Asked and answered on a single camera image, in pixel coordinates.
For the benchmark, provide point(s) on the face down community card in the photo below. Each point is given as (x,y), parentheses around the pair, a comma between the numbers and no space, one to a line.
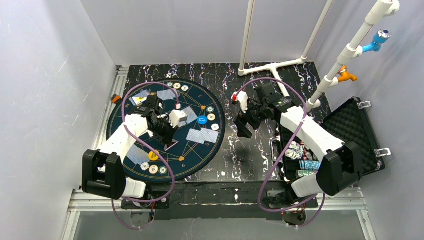
(191,115)
(182,124)

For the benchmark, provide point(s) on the yellow chip mat bottom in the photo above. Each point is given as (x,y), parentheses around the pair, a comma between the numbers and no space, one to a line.
(153,169)

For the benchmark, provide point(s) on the white chip mat top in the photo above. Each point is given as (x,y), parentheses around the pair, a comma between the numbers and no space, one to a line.
(185,88)

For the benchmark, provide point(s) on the yellow dealer button disc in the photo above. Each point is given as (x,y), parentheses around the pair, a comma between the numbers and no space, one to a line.
(153,156)

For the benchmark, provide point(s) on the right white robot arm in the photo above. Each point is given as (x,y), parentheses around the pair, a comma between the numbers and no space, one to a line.
(340,162)

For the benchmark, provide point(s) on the blue backed card mat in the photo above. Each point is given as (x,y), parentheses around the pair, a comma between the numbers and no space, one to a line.
(137,155)
(166,95)

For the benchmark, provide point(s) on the orange clip on rail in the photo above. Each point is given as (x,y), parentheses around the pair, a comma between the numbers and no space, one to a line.
(115,98)

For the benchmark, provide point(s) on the blue dealer button disc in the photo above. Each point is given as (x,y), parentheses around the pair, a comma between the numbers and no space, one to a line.
(202,120)

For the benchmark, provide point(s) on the black poker chip case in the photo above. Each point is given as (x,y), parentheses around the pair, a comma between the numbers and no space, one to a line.
(349,123)

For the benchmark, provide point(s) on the white chip mat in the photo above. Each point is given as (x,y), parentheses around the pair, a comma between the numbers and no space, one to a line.
(215,127)
(144,166)
(185,88)

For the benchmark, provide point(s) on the yellow chip mat top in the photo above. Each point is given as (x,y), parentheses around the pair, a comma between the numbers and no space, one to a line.
(177,85)

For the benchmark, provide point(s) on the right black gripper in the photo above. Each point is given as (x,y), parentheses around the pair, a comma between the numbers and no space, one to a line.
(244,122)

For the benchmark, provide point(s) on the blue chip stack in case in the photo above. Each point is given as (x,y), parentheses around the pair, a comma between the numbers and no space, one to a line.
(309,165)

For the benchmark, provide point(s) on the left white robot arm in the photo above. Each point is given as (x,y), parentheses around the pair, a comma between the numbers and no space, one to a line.
(102,169)

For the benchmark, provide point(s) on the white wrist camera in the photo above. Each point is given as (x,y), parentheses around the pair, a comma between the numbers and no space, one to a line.
(175,117)
(240,98)

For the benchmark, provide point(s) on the yellow chip mat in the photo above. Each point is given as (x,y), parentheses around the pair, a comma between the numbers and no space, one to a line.
(211,117)
(177,85)
(153,169)

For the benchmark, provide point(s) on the green chip mat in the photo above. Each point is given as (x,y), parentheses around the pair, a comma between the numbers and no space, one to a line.
(163,170)
(210,109)
(169,84)

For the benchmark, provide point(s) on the playing card deck box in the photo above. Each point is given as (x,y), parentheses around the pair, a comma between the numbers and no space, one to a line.
(140,97)

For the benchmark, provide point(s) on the blue backed card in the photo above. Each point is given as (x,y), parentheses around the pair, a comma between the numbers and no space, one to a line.
(196,136)

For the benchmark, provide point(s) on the white chip stack in case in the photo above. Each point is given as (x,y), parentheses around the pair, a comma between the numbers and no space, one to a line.
(295,151)

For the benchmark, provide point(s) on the blue backed card mat top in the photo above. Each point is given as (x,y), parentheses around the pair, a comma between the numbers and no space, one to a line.
(166,95)

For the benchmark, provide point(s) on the aluminium rail frame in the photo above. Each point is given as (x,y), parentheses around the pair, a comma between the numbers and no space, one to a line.
(212,200)

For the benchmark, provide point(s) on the green chip mat bottom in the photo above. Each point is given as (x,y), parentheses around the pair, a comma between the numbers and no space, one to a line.
(163,170)

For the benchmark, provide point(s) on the blue backed card mat bottom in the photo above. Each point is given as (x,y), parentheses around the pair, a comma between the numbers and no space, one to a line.
(137,155)

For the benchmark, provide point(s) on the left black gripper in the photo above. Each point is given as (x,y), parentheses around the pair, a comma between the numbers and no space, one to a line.
(166,133)

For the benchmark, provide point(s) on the green chip mat top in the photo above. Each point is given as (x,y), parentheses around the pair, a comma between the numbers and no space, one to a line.
(169,84)

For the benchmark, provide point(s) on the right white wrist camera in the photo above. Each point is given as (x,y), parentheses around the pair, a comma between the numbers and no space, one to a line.
(240,98)

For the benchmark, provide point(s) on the round dark blue poker mat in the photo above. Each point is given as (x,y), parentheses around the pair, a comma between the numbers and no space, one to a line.
(185,158)

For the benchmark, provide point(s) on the white chip mat bottom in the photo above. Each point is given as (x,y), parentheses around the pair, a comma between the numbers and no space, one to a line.
(144,166)

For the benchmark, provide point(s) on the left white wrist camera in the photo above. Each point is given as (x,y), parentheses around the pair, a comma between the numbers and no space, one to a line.
(175,117)

